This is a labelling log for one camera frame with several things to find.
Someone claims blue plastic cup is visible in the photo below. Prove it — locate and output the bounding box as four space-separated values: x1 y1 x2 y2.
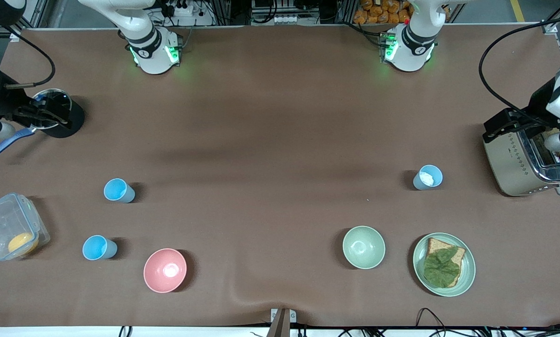
413 165 444 191
103 178 136 204
82 234 118 261

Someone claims long white power strip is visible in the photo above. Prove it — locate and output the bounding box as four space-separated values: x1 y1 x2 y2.
251 13 320 26

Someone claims pale green plate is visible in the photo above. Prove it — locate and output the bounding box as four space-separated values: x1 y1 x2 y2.
413 233 476 297

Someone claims pale green bowl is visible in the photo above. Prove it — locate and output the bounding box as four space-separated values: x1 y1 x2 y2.
342 226 386 270

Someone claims orange round food piece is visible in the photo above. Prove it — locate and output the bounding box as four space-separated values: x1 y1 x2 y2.
7 232 40 256

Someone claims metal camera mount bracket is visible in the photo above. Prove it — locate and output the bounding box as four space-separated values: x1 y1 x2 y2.
267 308 297 337

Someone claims silver beige toaster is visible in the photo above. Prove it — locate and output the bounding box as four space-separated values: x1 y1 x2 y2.
482 123 560 197

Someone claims black saucepan with blue handle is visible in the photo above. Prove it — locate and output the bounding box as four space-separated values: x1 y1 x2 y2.
0 88 85 161

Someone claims clear plastic food container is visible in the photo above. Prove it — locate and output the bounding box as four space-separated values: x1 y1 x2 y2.
0 192 51 262

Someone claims bag of orange snacks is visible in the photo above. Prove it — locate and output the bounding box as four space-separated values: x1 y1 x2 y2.
353 0 412 25

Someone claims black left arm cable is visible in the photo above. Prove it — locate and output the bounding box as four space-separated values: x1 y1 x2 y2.
478 15 560 128

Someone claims pink bowl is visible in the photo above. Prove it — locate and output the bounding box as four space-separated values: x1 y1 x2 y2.
143 248 188 294

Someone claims black looped floor cable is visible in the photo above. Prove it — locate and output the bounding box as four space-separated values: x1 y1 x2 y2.
415 307 449 334

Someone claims green lettuce leaf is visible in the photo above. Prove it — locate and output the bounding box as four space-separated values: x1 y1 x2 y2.
423 247 462 288

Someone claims white power strip with plugs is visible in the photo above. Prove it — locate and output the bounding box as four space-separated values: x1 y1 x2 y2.
160 0 216 27

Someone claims brown bread slice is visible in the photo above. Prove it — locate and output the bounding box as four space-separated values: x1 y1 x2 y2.
426 237 466 288

